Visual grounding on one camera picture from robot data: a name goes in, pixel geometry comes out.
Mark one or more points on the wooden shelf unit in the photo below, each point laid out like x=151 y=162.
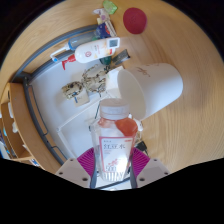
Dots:
x=16 y=123

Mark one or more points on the grey metal bed frame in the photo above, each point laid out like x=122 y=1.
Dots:
x=33 y=110

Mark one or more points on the white tissue pack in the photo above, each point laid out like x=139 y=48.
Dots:
x=113 y=80

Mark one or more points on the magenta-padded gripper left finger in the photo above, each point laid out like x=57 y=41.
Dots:
x=71 y=171

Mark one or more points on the blue squeeze bottle white spout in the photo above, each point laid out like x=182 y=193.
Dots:
x=78 y=41

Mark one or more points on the white desk lamp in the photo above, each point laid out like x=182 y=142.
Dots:
x=78 y=116

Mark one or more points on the small blue box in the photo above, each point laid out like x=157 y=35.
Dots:
x=102 y=31

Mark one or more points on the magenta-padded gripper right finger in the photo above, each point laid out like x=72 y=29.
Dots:
x=153 y=171

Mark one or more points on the white pump bottle red nozzle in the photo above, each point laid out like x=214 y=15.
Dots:
x=93 y=51

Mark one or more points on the flat round red coaster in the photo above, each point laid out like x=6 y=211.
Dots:
x=135 y=20

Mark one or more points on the clear drink bottle red label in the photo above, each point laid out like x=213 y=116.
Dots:
x=113 y=146

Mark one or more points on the white paper cup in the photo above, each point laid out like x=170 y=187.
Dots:
x=160 y=85

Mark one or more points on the brown tree creature figurine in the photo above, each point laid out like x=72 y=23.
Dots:
x=90 y=80

